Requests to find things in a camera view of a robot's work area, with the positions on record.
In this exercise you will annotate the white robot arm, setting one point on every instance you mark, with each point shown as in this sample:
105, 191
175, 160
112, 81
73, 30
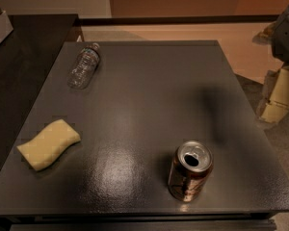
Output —
280, 40

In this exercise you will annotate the brown soda can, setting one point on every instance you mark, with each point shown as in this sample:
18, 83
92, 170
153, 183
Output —
191, 166

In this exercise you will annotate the clear plastic water bottle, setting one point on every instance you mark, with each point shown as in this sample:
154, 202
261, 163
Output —
84, 67

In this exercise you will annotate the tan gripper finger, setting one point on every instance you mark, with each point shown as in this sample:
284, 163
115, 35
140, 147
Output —
274, 104
265, 36

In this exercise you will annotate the yellow sponge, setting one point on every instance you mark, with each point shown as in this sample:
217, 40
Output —
49, 144

